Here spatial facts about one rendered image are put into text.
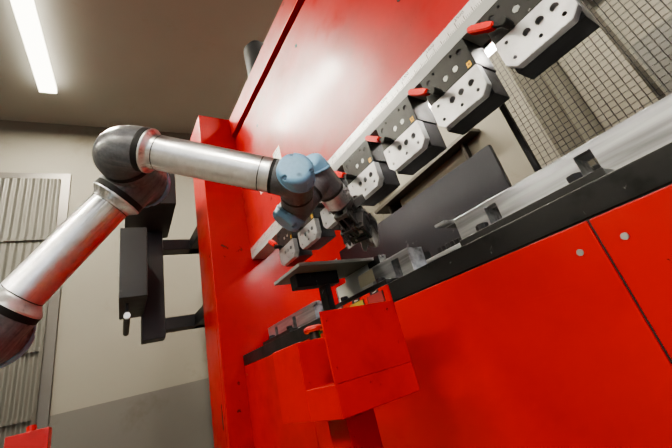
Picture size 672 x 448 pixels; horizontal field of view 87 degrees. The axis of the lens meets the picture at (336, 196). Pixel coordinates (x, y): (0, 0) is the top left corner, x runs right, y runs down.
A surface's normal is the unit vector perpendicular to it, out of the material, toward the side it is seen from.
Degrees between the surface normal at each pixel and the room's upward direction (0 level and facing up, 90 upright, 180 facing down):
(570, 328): 90
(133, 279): 90
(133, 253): 90
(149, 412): 90
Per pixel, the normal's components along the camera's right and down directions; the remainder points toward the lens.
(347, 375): 0.53, -0.48
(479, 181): -0.83, -0.04
